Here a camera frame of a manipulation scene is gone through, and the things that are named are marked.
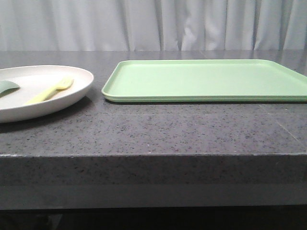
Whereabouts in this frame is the light green serving tray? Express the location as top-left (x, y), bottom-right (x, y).
top-left (101, 59), bottom-right (307, 103)

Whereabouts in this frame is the white oval plate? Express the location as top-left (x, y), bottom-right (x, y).
top-left (0, 65), bottom-right (94, 123)

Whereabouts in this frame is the teal plastic knife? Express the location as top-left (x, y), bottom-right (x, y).
top-left (0, 80), bottom-right (20, 96)

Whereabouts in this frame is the grey pleated curtain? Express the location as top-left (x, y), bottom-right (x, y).
top-left (0, 0), bottom-right (307, 51)

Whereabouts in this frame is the yellow plastic fork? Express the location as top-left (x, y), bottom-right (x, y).
top-left (24, 77), bottom-right (74, 105)

